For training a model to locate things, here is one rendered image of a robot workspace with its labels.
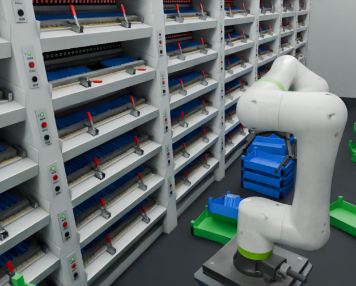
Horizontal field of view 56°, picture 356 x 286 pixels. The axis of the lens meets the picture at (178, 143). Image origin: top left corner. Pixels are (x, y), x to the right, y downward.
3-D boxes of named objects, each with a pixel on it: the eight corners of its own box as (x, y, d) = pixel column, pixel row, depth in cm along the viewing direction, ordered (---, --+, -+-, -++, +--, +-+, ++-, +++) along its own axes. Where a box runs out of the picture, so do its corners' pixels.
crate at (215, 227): (254, 228, 189) (254, 217, 186) (241, 249, 173) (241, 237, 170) (206, 215, 204) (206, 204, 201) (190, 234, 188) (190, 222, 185)
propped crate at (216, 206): (226, 202, 217) (228, 190, 216) (256, 210, 207) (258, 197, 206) (206, 211, 191) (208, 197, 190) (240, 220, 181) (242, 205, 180)
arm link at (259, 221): (277, 267, 109) (282, 215, 103) (231, 254, 116) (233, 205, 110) (284, 245, 120) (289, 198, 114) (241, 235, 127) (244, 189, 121)
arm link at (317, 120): (325, 264, 103) (351, 106, 76) (272, 250, 110) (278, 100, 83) (329, 235, 113) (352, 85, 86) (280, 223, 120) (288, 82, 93)
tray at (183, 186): (217, 165, 241) (223, 149, 234) (174, 206, 193) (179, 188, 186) (194, 152, 248) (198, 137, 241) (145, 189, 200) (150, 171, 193)
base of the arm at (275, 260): (313, 278, 112) (315, 264, 110) (291, 302, 102) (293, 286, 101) (248, 245, 130) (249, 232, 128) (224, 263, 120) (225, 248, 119)
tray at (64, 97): (154, 78, 158) (158, 59, 153) (50, 112, 110) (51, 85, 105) (122, 63, 165) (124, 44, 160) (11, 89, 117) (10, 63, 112)
